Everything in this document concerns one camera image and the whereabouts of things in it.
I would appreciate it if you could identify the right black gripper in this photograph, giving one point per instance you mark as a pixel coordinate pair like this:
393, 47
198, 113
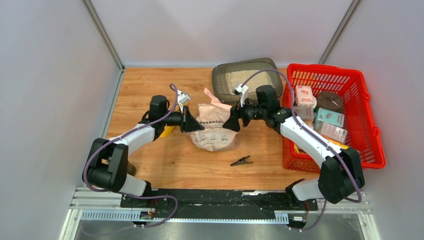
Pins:
232, 124

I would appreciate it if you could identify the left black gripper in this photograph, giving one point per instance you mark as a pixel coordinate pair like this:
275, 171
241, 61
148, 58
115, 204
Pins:
187, 123

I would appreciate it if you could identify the pink cat litter bag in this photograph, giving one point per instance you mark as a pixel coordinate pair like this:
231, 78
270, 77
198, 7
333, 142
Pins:
212, 117

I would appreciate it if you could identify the yellow plastic scoop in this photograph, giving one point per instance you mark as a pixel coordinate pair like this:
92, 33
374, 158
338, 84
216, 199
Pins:
167, 131

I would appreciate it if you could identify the black bag clip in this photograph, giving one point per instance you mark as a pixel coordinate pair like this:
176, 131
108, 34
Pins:
242, 161

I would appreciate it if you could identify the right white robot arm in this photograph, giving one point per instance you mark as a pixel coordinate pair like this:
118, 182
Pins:
340, 174

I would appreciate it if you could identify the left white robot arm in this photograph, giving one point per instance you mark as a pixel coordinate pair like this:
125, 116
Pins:
108, 168

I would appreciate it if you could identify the grey litter box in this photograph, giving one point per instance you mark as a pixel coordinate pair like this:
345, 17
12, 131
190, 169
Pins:
226, 76

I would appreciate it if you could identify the grey pink box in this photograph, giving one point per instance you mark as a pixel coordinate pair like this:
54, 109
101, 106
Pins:
306, 113

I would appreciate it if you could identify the teal box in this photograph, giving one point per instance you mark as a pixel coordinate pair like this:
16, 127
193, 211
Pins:
329, 116

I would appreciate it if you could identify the cola bottle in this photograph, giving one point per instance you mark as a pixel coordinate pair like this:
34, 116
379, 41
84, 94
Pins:
132, 169

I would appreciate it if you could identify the pink white carton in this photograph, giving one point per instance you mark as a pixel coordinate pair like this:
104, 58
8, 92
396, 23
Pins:
304, 97

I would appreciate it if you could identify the brown round tin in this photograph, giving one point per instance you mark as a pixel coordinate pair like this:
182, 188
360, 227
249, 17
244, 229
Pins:
330, 101

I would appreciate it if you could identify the red plastic basket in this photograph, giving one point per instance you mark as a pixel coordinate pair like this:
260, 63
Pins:
362, 133

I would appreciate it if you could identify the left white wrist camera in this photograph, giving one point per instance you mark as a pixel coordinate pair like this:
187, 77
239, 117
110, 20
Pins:
182, 100

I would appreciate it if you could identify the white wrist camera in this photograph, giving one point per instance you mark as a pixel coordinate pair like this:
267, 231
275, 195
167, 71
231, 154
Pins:
182, 100
242, 91

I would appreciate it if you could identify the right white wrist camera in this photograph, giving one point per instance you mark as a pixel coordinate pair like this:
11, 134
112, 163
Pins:
242, 91

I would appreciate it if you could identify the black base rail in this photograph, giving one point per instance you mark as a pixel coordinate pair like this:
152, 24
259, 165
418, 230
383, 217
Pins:
219, 204

